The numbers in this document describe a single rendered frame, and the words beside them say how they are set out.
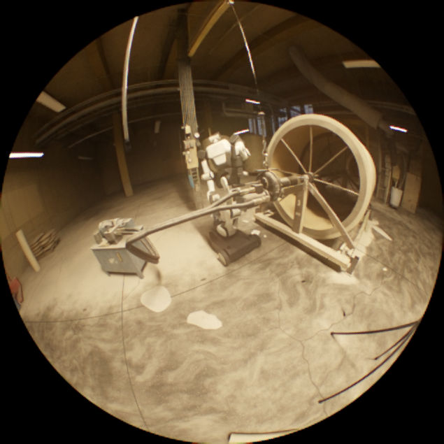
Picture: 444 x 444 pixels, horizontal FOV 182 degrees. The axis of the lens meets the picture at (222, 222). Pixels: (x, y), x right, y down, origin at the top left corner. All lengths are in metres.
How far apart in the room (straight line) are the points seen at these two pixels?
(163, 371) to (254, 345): 0.75
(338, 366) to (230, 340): 0.95
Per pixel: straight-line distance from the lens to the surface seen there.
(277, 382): 1.24
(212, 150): 1.52
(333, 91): 6.36
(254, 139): 7.30
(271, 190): 1.22
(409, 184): 7.30
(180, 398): 1.31
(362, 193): 1.74
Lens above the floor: 1.21
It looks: 26 degrees down
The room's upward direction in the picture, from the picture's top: 7 degrees counter-clockwise
